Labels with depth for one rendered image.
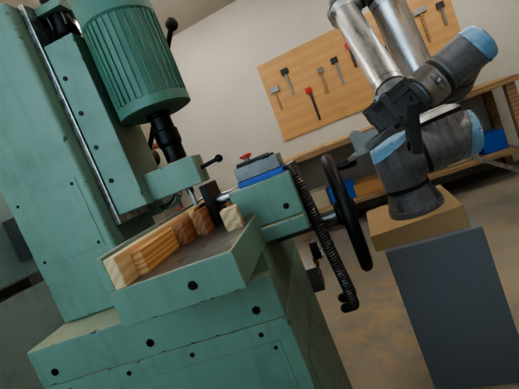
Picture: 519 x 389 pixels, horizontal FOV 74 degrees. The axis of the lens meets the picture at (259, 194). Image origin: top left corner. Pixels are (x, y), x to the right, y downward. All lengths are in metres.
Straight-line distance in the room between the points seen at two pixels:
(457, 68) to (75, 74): 0.84
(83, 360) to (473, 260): 1.12
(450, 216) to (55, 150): 1.14
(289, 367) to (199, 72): 3.98
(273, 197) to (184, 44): 3.95
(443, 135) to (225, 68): 3.34
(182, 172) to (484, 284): 1.00
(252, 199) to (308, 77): 3.40
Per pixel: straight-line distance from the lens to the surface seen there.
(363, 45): 1.15
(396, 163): 1.25
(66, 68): 0.94
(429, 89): 0.85
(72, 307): 1.00
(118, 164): 0.87
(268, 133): 4.13
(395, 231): 1.26
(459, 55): 0.88
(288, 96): 4.07
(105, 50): 0.89
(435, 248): 1.27
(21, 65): 0.96
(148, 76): 0.84
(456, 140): 1.28
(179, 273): 0.53
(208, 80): 4.38
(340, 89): 4.01
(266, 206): 0.71
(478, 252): 1.30
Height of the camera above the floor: 1.01
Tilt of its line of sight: 6 degrees down
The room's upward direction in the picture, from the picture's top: 22 degrees counter-clockwise
